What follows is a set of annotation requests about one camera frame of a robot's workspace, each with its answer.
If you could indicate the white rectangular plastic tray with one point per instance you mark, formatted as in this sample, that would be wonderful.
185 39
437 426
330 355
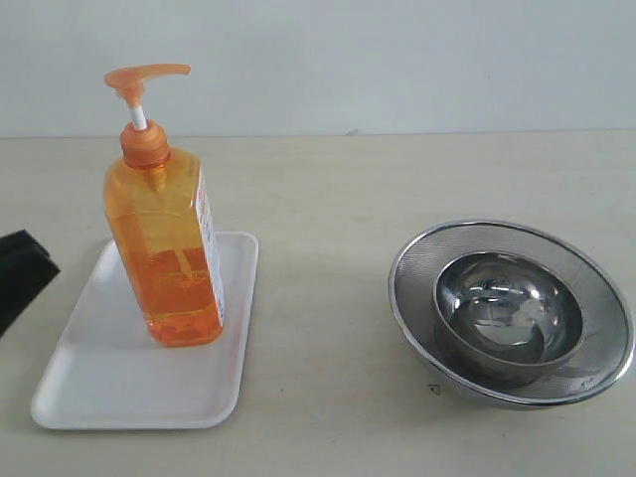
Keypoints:
107 373

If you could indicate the small stainless steel bowl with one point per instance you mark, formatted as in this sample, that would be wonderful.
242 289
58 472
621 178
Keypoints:
504 319

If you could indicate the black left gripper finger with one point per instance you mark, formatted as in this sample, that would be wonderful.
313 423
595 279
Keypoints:
26 270

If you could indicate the orange pump soap bottle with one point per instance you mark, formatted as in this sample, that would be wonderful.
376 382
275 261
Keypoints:
157 207

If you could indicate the steel mesh strainer basin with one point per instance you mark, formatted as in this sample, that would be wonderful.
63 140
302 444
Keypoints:
608 347

